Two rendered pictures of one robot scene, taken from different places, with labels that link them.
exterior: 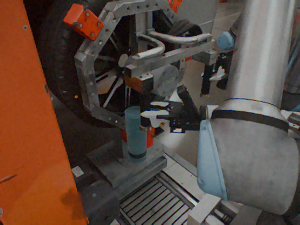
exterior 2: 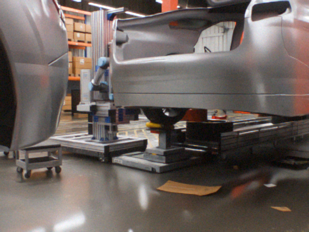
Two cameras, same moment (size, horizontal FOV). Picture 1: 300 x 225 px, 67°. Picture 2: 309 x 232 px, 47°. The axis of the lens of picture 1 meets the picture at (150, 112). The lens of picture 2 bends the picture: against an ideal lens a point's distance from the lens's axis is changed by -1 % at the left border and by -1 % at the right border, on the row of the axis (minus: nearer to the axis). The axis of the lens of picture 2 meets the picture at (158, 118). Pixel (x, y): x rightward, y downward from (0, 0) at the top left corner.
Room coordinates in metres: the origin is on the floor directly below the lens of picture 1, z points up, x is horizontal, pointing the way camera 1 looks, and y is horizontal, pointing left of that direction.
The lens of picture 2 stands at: (5.37, -0.32, 0.93)
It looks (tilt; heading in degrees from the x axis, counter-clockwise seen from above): 5 degrees down; 175
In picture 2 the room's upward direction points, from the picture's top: straight up
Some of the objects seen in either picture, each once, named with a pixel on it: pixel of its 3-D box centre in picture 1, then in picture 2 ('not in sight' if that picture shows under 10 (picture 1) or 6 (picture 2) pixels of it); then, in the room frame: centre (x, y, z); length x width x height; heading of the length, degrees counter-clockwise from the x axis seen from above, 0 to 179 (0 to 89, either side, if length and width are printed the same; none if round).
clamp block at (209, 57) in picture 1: (204, 54); not in sight; (0.89, -0.22, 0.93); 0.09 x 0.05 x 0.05; 42
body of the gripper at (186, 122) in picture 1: (186, 116); not in sight; (0.63, -0.12, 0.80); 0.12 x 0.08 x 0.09; 87
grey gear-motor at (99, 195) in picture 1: (84, 195); (175, 141); (0.71, 0.33, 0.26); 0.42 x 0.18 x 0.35; 42
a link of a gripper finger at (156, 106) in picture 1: (155, 110); not in sight; (0.67, -0.02, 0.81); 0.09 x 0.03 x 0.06; 77
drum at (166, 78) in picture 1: (150, 73); not in sight; (0.87, 0.00, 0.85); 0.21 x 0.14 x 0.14; 42
